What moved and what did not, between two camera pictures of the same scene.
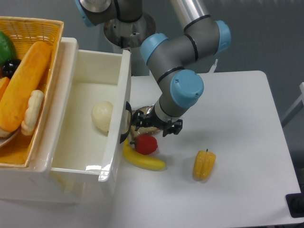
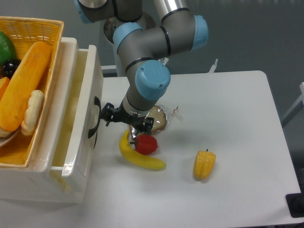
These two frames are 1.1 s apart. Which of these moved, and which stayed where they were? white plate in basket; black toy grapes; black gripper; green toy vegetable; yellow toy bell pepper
Moved: black gripper
Stayed: black toy grapes; white plate in basket; yellow toy bell pepper; green toy vegetable
